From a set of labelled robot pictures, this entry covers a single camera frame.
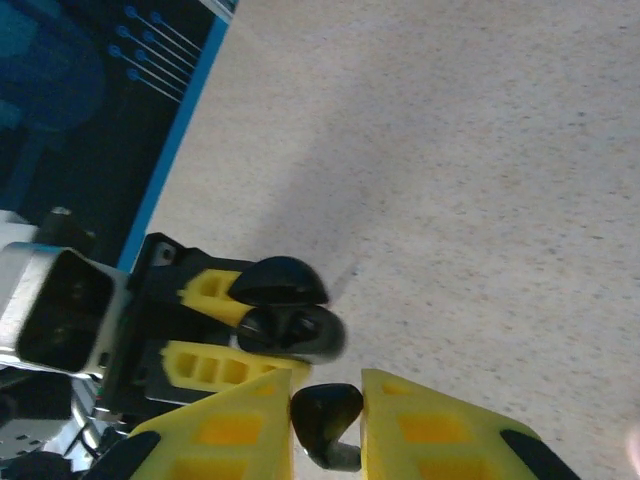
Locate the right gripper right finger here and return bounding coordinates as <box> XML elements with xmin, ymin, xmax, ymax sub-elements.
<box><xmin>359</xmin><ymin>368</ymin><xmax>584</xmax><ymax>480</ymax></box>

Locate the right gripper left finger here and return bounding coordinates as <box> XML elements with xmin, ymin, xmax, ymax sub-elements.
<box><xmin>88</xmin><ymin>368</ymin><xmax>295</xmax><ymax>480</ymax></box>

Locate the black wireless earbud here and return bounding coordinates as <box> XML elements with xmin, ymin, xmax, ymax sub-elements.
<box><xmin>237</xmin><ymin>309</ymin><xmax>284</xmax><ymax>349</ymax></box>
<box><xmin>289</xmin><ymin>382</ymin><xmax>365</xmax><ymax>471</ymax></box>

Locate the black earbud charging case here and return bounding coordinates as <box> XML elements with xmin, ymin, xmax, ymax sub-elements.
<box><xmin>230</xmin><ymin>254</ymin><xmax>350</xmax><ymax>366</ymax></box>

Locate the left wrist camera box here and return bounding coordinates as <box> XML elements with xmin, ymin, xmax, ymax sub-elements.
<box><xmin>0</xmin><ymin>208</ymin><xmax>131</xmax><ymax>377</ymax></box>

